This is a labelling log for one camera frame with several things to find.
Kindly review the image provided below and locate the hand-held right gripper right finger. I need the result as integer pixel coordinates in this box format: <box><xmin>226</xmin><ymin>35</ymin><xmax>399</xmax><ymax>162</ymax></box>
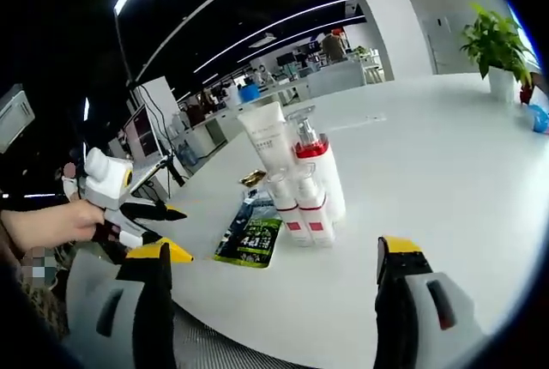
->
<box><xmin>372</xmin><ymin>234</ymin><xmax>491</xmax><ymax>369</ymax></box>

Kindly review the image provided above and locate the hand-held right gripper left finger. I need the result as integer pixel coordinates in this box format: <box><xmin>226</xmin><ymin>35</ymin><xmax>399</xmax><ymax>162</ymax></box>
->
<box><xmin>63</xmin><ymin>240</ymin><xmax>178</xmax><ymax>369</ymax></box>

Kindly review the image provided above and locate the small white skincare bottle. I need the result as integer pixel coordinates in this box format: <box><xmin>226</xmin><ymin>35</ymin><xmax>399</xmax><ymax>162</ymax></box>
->
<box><xmin>266</xmin><ymin>171</ymin><xmax>312</xmax><ymax>250</ymax></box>
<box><xmin>297</xmin><ymin>162</ymin><xmax>338</xmax><ymax>249</ymax></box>

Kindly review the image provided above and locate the white skincare tube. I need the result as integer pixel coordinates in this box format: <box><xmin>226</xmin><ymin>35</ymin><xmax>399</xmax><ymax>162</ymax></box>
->
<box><xmin>237</xmin><ymin>101</ymin><xmax>297</xmax><ymax>177</ymax></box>

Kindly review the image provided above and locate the tall red-collared skincare bottle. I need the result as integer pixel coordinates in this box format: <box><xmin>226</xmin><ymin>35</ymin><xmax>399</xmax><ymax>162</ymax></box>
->
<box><xmin>286</xmin><ymin>106</ymin><xmax>347</xmax><ymax>222</ymax></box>

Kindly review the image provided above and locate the blue storage bin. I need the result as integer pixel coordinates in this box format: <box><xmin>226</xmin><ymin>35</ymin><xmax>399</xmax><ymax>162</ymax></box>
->
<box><xmin>238</xmin><ymin>84</ymin><xmax>262</xmax><ymax>104</ymax></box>

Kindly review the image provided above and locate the person's left hand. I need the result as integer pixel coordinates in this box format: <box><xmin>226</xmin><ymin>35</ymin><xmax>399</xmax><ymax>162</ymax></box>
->
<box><xmin>54</xmin><ymin>199</ymin><xmax>107</xmax><ymax>244</ymax></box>

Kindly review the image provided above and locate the black tripod stand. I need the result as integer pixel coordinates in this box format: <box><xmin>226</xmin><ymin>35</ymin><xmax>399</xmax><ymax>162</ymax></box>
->
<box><xmin>158</xmin><ymin>158</ymin><xmax>188</xmax><ymax>198</ymax></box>

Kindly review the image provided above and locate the grey mesh office chair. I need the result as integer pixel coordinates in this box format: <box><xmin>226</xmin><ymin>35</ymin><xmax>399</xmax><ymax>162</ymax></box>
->
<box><xmin>63</xmin><ymin>248</ymin><xmax>310</xmax><ymax>369</ymax></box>

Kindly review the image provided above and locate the open silver laptop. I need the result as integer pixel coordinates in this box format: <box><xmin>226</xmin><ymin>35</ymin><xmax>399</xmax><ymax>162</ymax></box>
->
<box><xmin>123</xmin><ymin>105</ymin><xmax>172</xmax><ymax>192</ymax></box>

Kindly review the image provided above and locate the water jug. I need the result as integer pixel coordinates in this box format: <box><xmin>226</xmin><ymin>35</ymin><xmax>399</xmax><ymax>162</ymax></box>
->
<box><xmin>179</xmin><ymin>141</ymin><xmax>202</xmax><ymax>167</ymax></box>

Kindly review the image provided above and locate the person in beige shirt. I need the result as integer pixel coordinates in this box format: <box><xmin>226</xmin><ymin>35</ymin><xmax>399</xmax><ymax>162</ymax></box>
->
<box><xmin>16</xmin><ymin>252</ymin><xmax>72</xmax><ymax>340</ymax></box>

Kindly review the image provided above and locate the gold sachet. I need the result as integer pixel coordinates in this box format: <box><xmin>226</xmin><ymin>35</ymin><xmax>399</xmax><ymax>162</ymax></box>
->
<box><xmin>238</xmin><ymin>169</ymin><xmax>267</xmax><ymax>188</ymax></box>

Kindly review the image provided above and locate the green black sachet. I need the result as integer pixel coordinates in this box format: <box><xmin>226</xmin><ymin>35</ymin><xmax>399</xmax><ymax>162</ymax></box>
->
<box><xmin>213</xmin><ymin>212</ymin><xmax>285</xmax><ymax>269</ymax></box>

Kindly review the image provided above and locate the silver dark sachet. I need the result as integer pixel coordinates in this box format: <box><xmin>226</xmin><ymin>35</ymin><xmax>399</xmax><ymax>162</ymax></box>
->
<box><xmin>239</xmin><ymin>187</ymin><xmax>278</xmax><ymax>215</ymax></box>

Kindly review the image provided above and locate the ceiling air conditioner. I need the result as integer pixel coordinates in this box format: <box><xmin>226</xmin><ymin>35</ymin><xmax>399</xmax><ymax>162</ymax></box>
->
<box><xmin>0</xmin><ymin>89</ymin><xmax>36</xmax><ymax>154</ymax></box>

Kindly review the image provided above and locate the curved white ceiling track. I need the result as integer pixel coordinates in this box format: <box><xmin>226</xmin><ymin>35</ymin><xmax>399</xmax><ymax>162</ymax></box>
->
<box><xmin>136</xmin><ymin>0</ymin><xmax>297</xmax><ymax>82</ymax></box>

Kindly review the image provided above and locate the long ceiling light strip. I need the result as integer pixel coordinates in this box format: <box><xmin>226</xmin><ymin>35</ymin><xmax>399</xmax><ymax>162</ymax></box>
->
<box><xmin>238</xmin><ymin>15</ymin><xmax>365</xmax><ymax>64</ymax></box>
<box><xmin>192</xmin><ymin>0</ymin><xmax>357</xmax><ymax>74</ymax></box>

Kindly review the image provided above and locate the blue plastic packet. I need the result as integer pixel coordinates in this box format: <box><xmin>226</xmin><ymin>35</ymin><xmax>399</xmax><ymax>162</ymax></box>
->
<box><xmin>526</xmin><ymin>102</ymin><xmax>549</xmax><ymax>133</ymax></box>

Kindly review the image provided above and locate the green potted plant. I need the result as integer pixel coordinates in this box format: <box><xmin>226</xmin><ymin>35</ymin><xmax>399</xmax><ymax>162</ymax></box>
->
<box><xmin>459</xmin><ymin>2</ymin><xmax>535</xmax><ymax>102</ymax></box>

